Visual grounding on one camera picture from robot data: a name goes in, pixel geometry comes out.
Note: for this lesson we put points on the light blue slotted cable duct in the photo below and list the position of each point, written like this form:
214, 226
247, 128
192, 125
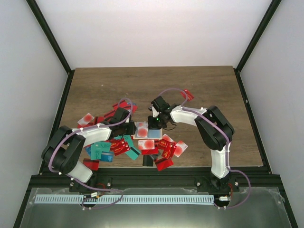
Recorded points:
126, 199

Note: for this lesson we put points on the red gold VIP card right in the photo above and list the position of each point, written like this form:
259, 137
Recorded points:
167, 145

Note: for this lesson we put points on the red stripe card back left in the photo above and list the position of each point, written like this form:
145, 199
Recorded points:
126, 105

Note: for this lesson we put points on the red stripe card bottom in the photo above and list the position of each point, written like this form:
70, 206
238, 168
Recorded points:
163, 163

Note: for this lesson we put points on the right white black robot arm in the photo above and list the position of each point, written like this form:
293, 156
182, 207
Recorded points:
215, 130

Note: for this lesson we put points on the red white circle card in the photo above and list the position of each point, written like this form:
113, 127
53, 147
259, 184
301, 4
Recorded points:
142, 130
84, 121
180, 148
147, 147

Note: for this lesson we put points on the black card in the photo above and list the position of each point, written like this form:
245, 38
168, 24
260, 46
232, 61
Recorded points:
148, 160

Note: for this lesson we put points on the teal vip card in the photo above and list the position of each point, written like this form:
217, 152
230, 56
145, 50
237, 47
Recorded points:
99, 147
133, 153

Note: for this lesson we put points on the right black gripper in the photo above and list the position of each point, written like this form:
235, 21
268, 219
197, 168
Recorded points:
151, 125

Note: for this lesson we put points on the red card lone back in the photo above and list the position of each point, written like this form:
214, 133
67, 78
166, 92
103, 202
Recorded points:
187, 94

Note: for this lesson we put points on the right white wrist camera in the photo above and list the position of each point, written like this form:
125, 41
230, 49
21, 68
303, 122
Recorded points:
155, 113

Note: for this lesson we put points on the blue chip card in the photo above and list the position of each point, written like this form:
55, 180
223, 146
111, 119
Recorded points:
107, 156

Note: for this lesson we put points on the teal VIP card upper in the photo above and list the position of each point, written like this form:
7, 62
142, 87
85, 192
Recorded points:
133, 153

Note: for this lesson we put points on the red gold VIP card centre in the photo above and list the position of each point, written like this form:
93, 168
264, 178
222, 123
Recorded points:
119, 146

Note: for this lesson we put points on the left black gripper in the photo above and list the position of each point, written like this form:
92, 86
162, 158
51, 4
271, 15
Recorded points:
132, 130

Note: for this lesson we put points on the black frame post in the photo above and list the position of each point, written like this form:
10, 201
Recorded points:
49, 34
274, 4

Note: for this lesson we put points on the black aluminium front rail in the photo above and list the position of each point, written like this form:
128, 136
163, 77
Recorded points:
199, 178

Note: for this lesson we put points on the red gold vip card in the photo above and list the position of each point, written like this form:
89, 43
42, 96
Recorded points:
167, 145
119, 146

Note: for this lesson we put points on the teal VIP card lower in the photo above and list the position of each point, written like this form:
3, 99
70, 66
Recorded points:
99, 147

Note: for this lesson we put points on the black frame post right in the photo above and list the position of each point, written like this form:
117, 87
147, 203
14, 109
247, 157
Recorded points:
274, 4

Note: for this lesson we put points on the dark red stripe card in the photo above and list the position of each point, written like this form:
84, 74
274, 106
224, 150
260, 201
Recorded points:
91, 164

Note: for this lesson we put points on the blue VIP card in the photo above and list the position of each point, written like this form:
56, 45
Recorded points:
154, 134

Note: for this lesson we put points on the black frame post left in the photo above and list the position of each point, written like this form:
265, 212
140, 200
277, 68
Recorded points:
49, 34

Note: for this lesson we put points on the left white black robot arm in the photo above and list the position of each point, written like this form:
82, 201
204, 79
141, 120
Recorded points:
63, 150

